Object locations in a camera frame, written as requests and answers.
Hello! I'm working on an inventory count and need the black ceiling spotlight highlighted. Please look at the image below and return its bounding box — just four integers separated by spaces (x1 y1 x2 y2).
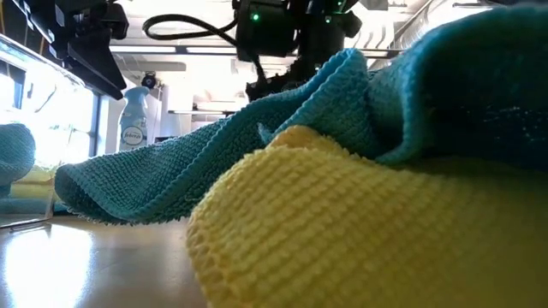
140 71 158 90

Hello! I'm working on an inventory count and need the yellow microfiber towel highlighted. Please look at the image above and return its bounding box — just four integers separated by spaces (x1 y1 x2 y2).
186 125 548 308

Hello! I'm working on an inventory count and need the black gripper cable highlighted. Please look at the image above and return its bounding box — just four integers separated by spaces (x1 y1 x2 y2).
142 14 269 89

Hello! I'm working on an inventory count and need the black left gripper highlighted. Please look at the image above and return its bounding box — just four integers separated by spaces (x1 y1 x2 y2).
10 0 129 102

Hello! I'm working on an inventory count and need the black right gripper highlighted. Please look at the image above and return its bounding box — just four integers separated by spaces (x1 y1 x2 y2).
246 38 343 103

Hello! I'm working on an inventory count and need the black ceiling light track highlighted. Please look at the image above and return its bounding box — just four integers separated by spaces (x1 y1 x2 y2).
109 44 406 60

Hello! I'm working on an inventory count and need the Febreze air freshener spray bottle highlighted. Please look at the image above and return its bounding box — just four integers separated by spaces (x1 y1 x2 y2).
117 86 152 153

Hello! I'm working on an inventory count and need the clear plastic basket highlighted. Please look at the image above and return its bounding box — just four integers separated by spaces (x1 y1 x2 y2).
0 33 98 230

